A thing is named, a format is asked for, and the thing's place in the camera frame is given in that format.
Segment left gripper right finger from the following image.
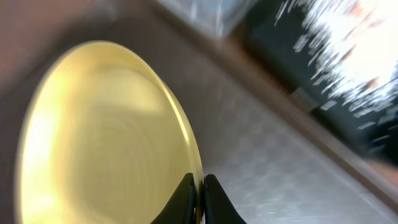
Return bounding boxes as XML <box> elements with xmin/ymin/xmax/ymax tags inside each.
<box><xmin>203</xmin><ymin>174</ymin><xmax>246</xmax><ymax>224</ymax></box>

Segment rice and food scraps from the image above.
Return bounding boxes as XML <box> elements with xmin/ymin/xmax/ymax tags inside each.
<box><xmin>273</xmin><ymin>0</ymin><xmax>398</xmax><ymax>131</ymax></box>

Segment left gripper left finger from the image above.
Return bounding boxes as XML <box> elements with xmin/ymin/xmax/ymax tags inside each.
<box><xmin>151</xmin><ymin>173</ymin><xmax>197</xmax><ymax>224</ymax></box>

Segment black waste tray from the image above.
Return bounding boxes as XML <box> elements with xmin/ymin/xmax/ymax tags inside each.
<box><xmin>245</xmin><ymin>1</ymin><xmax>397</xmax><ymax>165</ymax></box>

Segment brown serving tray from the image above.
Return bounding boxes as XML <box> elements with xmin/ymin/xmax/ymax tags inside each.
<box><xmin>1</xmin><ymin>1</ymin><xmax>397</xmax><ymax>223</ymax></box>

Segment yellow round plate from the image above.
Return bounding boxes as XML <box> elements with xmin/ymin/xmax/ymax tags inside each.
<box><xmin>15</xmin><ymin>41</ymin><xmax>204</xmax><ymax>223</ymax></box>

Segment clear plastic bin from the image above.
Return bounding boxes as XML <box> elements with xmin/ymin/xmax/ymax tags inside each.
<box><xmin>157</xmin><ymin>0</ymin><xmax>257</xmax><ymax>39</ymax></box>

